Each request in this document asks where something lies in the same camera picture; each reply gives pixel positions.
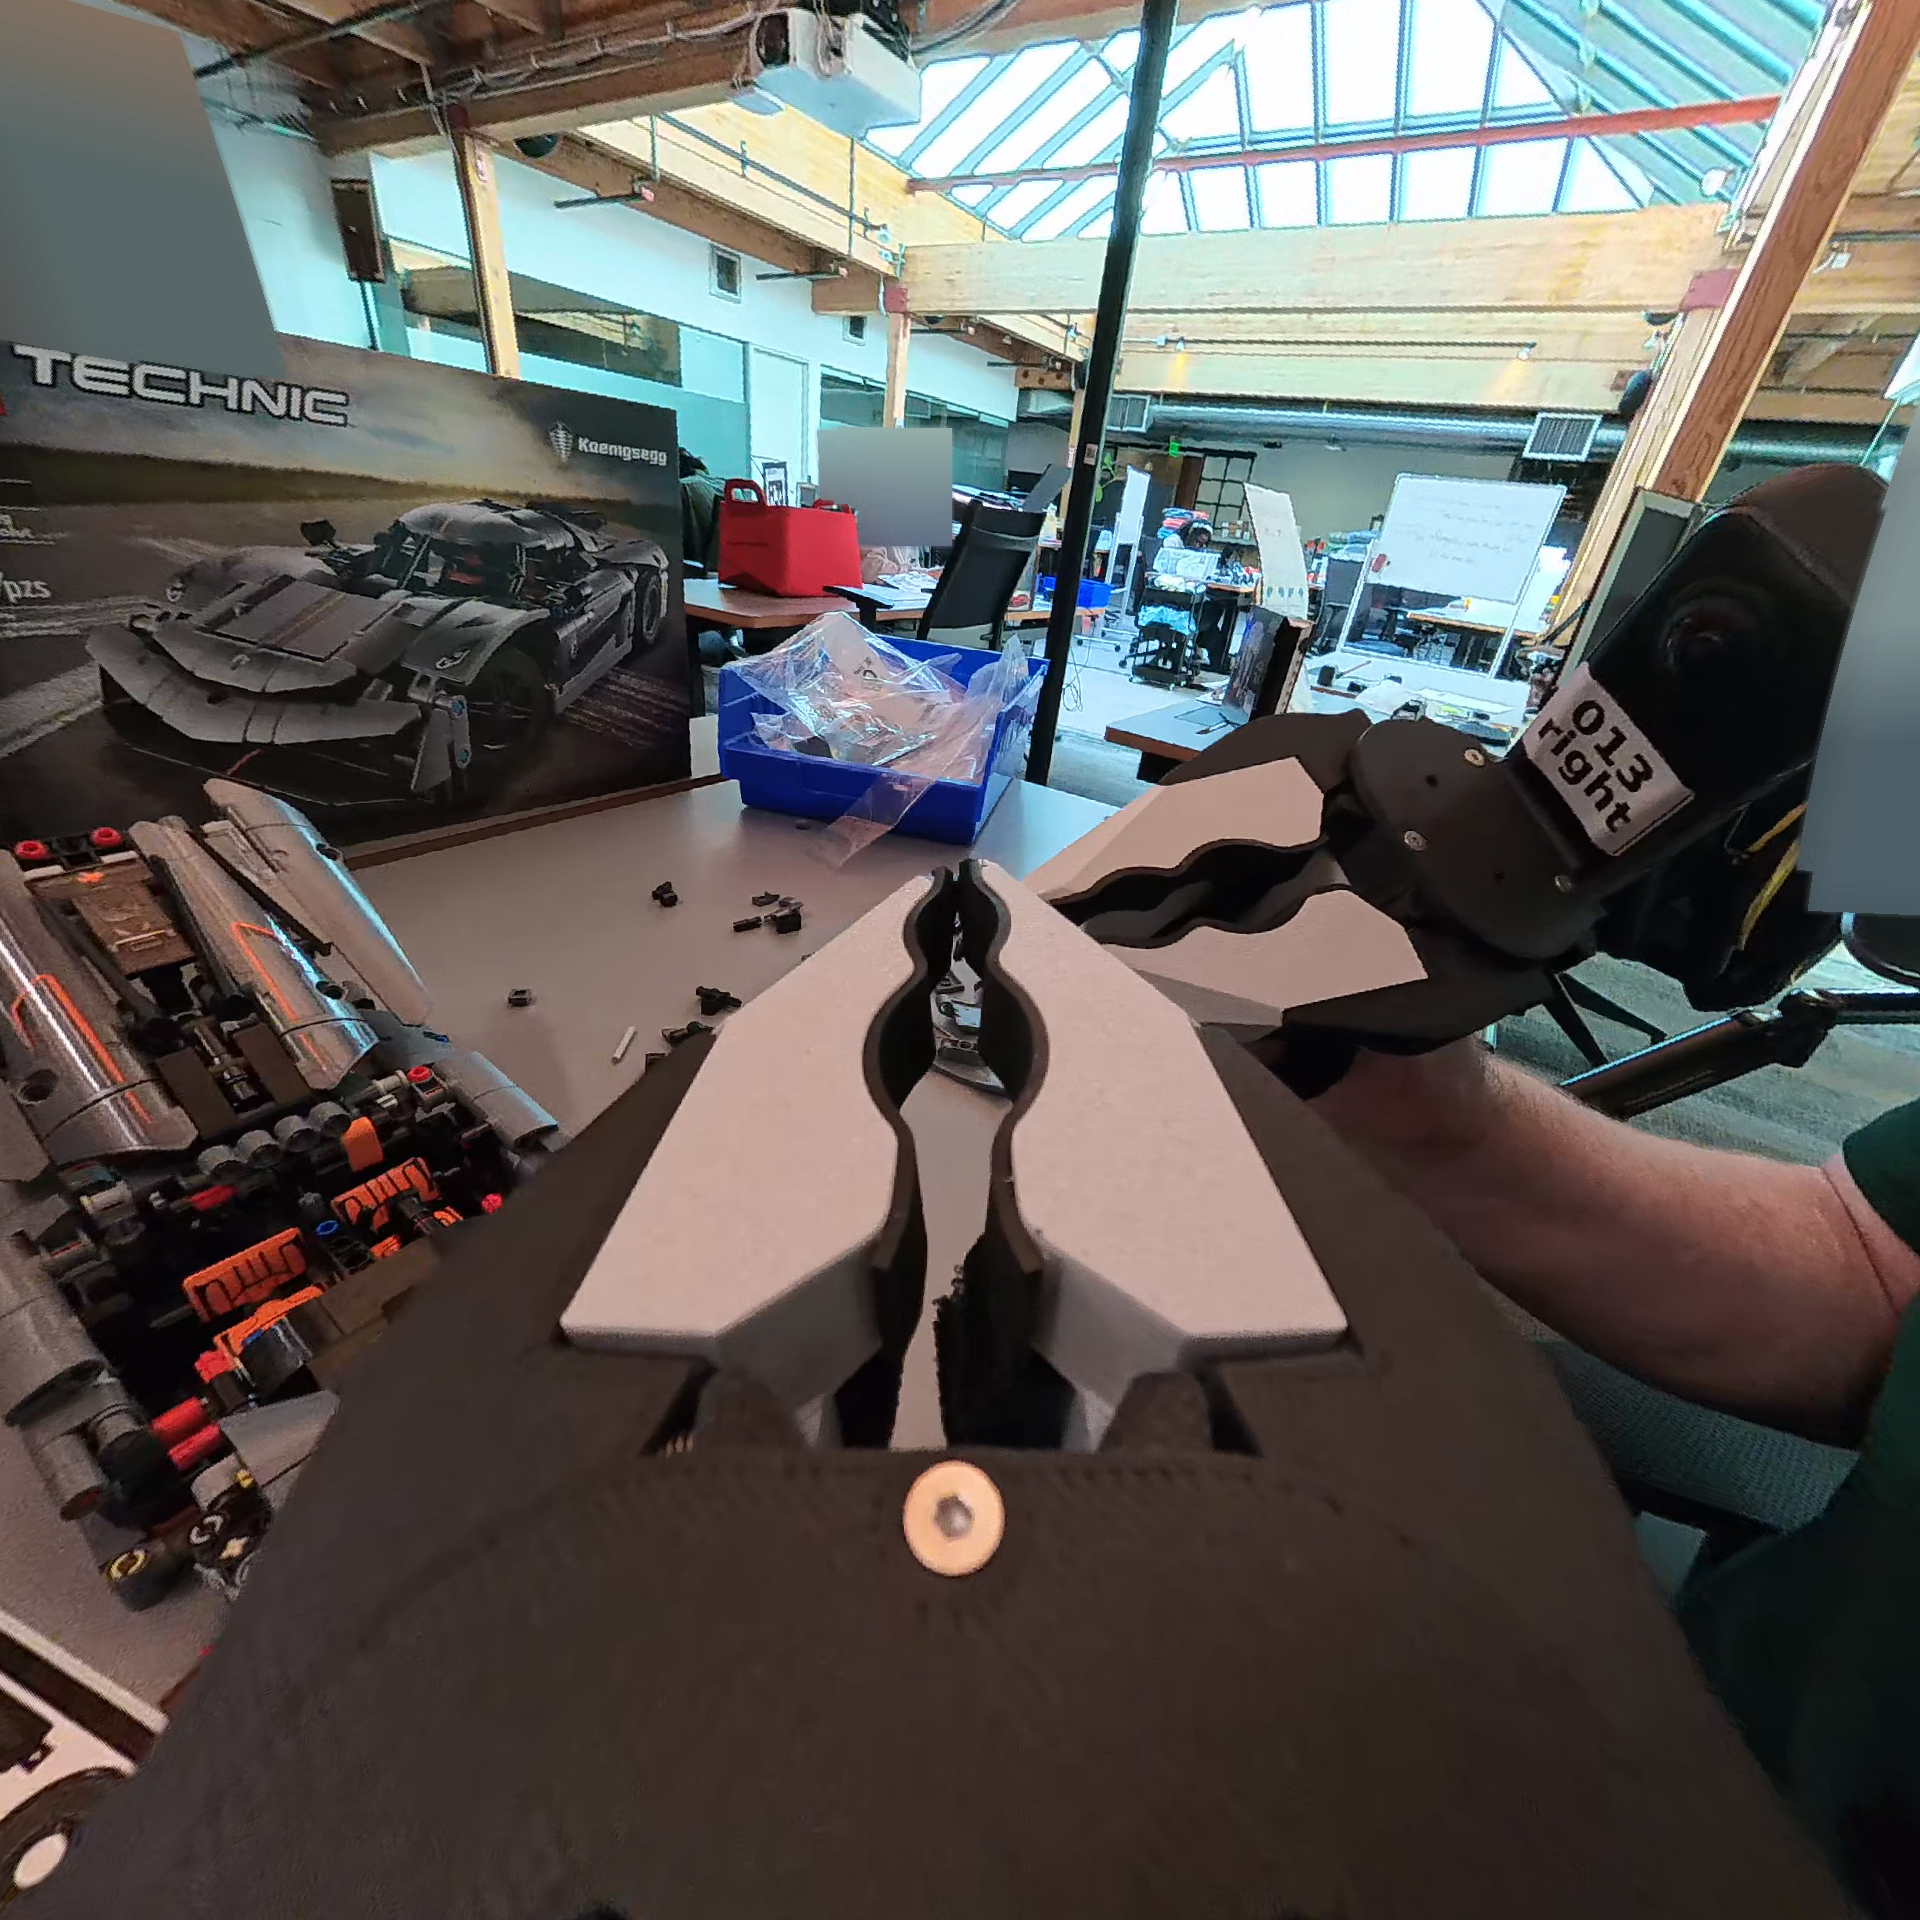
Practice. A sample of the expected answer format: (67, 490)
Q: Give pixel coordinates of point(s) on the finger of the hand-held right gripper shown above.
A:
(1201, 818)
(1305, 961)

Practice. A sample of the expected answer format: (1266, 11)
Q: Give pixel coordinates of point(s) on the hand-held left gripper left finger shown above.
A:
(721, 1201)

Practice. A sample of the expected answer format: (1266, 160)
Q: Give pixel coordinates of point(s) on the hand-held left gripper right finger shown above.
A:
(1184, 1201)

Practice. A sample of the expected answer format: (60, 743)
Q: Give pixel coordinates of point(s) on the grey lego panel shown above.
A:
(968, 1068)

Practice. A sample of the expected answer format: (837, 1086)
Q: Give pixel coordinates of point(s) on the person's right forearm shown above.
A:
(1620, 1244)

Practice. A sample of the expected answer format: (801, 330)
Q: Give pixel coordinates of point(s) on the scattered small lego pieces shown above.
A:
(772, 918)

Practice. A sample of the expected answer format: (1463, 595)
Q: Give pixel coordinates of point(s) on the grey lego car model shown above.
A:
(224, 1171)

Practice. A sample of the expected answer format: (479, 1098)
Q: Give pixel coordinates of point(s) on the dark lego set box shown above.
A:
(375, 600)

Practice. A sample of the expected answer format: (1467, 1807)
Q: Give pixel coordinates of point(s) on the white whiteboard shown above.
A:
(1463, 555)

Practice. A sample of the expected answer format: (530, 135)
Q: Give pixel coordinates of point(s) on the black office chair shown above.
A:
(982, 578)

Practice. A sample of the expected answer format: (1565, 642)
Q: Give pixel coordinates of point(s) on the black metal rod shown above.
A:
(1725, 1042)

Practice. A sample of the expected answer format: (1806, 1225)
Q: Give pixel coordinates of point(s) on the clear plastic bags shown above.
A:
(870, 691)

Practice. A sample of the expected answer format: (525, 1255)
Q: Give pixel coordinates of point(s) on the blue plastic parts bin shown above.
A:
(840, 794)

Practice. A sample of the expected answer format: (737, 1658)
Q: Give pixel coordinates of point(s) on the black pole with disc head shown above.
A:
(1103, 374)

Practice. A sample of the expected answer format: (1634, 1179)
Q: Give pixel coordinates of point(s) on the wooden office desk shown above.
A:
(780, 605)

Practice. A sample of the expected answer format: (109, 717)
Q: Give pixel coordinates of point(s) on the red tote bag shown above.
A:
(789, 548)

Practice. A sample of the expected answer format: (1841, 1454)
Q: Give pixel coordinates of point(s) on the white sticker sheet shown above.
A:
(75, 1710)

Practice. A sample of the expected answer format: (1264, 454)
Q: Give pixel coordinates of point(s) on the white ceiling projector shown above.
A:
(840, 69)

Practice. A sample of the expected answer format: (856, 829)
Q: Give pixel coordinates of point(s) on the wooden post with red bracket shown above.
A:
(1785, 255)

